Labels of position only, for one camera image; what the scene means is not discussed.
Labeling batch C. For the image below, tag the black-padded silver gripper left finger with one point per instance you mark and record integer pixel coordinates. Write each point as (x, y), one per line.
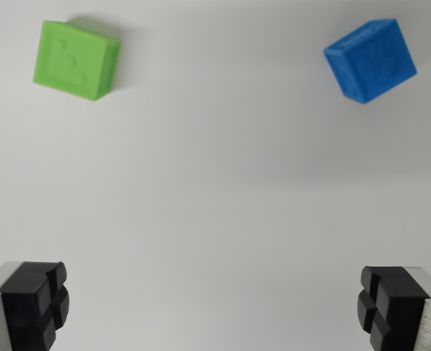
(22, 303)

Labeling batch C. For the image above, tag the black-padded silver gripper right finger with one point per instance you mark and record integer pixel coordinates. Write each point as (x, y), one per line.
(401, 307)

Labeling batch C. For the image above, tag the blue embossed toy cube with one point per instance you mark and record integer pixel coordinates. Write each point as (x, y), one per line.
(370, 62)

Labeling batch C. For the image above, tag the green embossed toy cube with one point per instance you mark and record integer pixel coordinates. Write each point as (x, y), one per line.
(73, 60)

